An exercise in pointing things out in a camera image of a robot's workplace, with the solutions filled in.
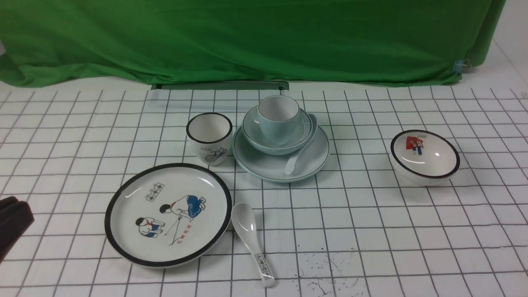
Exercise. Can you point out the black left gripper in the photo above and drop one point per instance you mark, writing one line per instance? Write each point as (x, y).
(15, 218)

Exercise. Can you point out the pale blue bowl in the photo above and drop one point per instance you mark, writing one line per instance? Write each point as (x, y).
(297, 139)

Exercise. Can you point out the plain white spoon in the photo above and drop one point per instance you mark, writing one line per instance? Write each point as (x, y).
(293, 160)

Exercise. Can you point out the pale blue cup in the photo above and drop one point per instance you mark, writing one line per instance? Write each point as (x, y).
(279, 118)

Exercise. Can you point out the white plate with cartoon children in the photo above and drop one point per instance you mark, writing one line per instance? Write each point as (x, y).
(168, 215)

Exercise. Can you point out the white cup with bicycle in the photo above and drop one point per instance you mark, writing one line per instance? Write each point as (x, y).
(210, 135)

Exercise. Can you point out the white spoon with label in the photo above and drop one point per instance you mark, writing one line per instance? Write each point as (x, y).
(244, 223)

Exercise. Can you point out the pale blue plate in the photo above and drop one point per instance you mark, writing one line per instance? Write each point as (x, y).
(271, 168)

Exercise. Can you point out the green backdrop cloth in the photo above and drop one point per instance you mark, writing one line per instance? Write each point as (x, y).
(378, 42)

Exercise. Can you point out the white bowl with black rim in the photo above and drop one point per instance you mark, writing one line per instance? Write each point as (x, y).
(423, 158)

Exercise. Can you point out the blue binder clip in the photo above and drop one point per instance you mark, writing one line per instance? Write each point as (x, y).
(462, 66)

